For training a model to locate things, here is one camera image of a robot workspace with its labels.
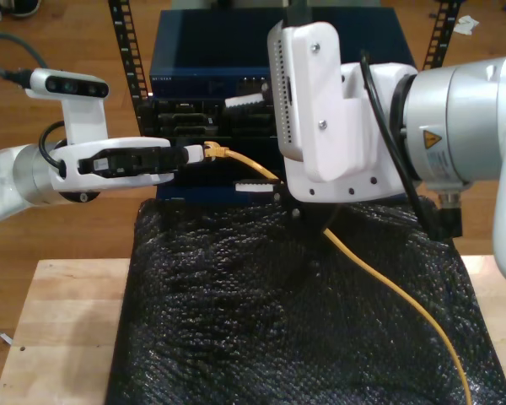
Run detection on yellow network cable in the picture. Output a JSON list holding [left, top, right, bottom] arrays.
[[202, 140, 473, 405]]

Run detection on black rack server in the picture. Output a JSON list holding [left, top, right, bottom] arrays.
[[149, 95, 279, 139]]

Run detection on white crumpled paper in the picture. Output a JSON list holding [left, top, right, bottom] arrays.
[[452, 15, 481, 37]]

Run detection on black bubble mat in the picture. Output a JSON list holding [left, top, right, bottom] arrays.
[[104, 194, 506, 405]]

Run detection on blue metal base plate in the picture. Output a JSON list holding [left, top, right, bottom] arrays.
[[154, 184, 288, 204]]

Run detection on blue network switch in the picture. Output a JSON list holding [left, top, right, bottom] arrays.
[[148, 8, 418, 100]]

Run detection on black perforated rack post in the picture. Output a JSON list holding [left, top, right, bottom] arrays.
[[107, 0, 164, 143], [421, 0, 464, 71]]

